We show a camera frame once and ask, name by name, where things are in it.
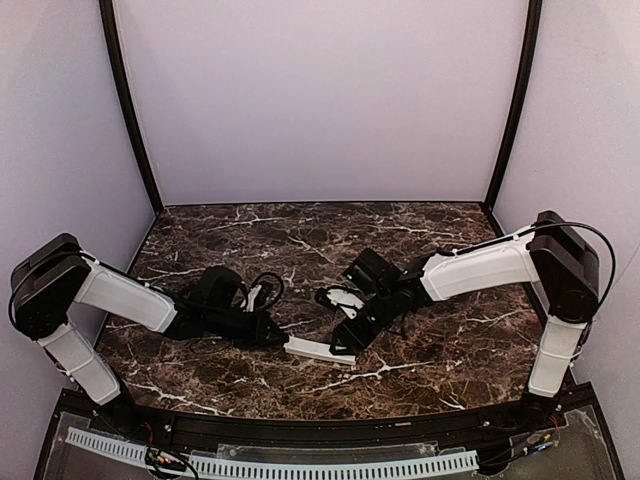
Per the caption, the black right frame post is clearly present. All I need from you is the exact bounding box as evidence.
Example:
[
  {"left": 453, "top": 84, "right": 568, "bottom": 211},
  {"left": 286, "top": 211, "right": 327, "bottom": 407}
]
[{"left": 483, "top": 0, "right": 543, "bottom": 212}]

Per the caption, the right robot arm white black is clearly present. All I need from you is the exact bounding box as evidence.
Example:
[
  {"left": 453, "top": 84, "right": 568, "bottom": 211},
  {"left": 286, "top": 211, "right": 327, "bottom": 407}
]
[{"left": 315, "top": 210, "right": 612, "bottom": 416}]

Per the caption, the black frame post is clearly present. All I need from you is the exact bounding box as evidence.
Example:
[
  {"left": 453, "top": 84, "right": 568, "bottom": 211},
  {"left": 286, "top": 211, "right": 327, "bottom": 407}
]
[
  {"left": 483, "top": 0, "right": 543, "bottom": 212},
  {"left": 98, "top": 0, "right": 164, "bottom": 216}
]

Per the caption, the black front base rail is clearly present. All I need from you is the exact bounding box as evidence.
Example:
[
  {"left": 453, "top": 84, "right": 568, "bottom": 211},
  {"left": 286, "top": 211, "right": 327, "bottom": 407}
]
[{"left": 59, "top": 389, "right": 596, "bottom": 461}]

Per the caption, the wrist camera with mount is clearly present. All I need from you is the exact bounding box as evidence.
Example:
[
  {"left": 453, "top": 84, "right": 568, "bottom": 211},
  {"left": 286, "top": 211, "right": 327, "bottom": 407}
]
[
  {"left": 314, "top": 286, "right": 364, "bottom": 319},
  {"left": 239, "top": 280, "right": 281, "bottom": 312}
]

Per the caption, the black left frame post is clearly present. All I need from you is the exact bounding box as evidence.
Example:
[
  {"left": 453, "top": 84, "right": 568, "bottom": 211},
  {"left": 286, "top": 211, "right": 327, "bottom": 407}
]
[{"left": 98, "top": 0, "right": 164, "bottom": 216}]

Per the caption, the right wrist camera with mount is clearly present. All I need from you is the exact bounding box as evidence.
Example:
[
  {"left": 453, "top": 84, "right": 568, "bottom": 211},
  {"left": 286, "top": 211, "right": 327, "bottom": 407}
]
[{"left": 314, "top": 286, "right": 364, "bottom": 319}]

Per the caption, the white remote control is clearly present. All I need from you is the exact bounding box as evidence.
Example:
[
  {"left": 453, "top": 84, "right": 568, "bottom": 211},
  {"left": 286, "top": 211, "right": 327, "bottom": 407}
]
[{"left": 283, "top": 336, "right": 356, "bottom": 366}]

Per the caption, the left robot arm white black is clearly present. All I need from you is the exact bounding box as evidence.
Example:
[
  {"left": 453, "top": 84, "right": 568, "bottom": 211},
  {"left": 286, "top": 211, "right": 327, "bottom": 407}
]
[{"left": 8, "top": 233, "right": 289, "bottom": 406}]

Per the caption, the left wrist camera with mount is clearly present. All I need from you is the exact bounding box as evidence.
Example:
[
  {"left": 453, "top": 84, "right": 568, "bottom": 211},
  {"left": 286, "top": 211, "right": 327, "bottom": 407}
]
[{"left": 239, "top": 280, "right": 281, "bottom": 312}]

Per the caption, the grey slotted cable duct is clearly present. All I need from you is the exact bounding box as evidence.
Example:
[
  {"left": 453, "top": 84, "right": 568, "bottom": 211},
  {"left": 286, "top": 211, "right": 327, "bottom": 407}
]
[{"left": 65, "top": 427, "right": 479, "bottom": 479}]

